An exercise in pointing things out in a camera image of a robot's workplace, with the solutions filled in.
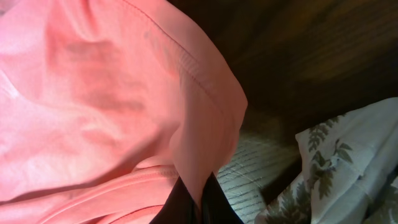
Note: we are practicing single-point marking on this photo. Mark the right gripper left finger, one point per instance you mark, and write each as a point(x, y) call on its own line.
point(179, 207)

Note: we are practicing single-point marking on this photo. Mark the pink shirt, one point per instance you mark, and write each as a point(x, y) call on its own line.
point(104, 105)

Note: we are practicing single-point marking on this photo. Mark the white fern print shirt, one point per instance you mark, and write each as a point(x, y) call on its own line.
point(348, 172)

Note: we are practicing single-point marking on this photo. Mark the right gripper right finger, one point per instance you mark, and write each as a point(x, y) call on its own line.
point(215, 207)

